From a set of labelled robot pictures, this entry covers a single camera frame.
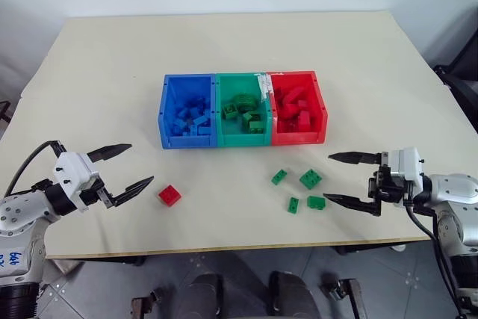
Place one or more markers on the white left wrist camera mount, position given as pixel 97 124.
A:
pixel 72 169

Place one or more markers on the small green toy brick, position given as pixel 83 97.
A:
pixel 279 177
pixel 293 205
pixel 316 202

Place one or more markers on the red square toy brick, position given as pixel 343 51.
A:
pixel 170 195

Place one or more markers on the brown metal bracket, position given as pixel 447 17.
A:
pixel 147 304
pixel 347 294

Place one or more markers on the red plastic bin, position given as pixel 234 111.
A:
pixel 295 137

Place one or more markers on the white paper label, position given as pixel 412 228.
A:
pixel 263 87

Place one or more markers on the green arch toy brick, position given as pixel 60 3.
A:
pixel 243 99

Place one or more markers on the blue plastic bin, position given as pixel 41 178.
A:
pixel 188 141

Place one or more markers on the blue toy brick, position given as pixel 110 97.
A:
pixel 204 130
pixel 183 113
pixel 196 111
pixel 179 123
pixel 200 121

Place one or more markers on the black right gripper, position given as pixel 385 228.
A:
pixel 390 188

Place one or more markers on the green plastic bin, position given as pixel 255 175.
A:
pixel 242 139

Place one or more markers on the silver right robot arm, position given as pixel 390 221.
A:
pixel 453 189

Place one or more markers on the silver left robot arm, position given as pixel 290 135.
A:
pixel 16 218

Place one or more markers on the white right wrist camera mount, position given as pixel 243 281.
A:
pixel 407 164

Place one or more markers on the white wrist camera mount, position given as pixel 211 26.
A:
pixel 72 169
pixel 407 164

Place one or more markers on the green square toy brick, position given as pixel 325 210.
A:
pixel 310 178

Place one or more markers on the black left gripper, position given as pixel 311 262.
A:
pixel 102 194

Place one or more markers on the white shoe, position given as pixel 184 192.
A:
pixel 398 247

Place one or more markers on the red arch toy brick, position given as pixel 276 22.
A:
pixel 295 94

